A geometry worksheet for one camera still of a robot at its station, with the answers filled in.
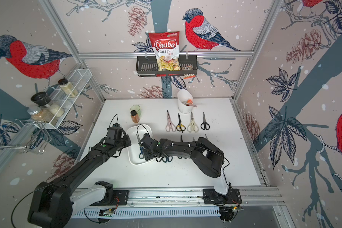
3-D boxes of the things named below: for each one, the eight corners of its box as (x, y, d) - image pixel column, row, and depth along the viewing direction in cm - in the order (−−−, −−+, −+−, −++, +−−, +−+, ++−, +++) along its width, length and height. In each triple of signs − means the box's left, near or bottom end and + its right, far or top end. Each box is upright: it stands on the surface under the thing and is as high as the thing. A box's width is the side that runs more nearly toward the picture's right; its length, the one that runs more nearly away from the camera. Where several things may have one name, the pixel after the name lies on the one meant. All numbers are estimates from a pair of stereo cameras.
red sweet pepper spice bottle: (133, 122, 108) (130, 115, 100) (134, 118, 110) (131, 110, 103) (139, 122, 108) (136, 115, 100) (139, 118, 110) (137, 110, 103)
